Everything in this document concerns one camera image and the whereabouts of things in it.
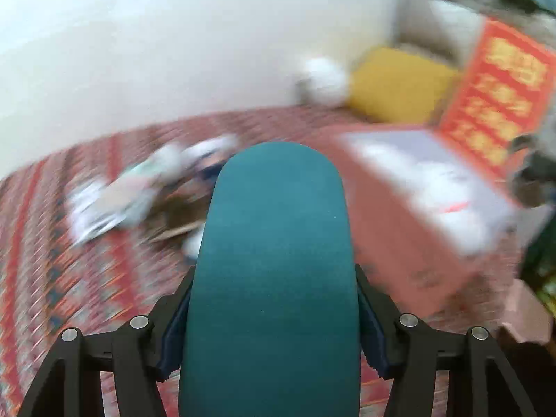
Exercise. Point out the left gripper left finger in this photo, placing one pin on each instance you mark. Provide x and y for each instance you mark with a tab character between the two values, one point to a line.
141	353

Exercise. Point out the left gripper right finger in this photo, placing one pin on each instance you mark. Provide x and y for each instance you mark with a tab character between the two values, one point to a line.
403	348

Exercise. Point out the teal glasses case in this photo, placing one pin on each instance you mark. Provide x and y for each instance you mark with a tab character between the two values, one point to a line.
273	327

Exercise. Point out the grey packaged puff card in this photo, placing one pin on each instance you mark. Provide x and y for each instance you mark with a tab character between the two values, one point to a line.
99	206

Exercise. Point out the patterned red bedspread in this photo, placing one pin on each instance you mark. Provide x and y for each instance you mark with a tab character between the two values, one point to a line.
48	283

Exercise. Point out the pink cardboard box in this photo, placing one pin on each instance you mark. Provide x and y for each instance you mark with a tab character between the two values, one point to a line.
429	228

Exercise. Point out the red recruitment sign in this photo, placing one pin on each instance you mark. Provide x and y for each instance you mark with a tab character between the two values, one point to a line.
504	93

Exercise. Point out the yellow cushion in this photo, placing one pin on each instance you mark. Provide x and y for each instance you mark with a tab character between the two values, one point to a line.
394	86

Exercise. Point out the white fluffy chick plush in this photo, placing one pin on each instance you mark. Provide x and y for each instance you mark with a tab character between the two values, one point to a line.
323	82

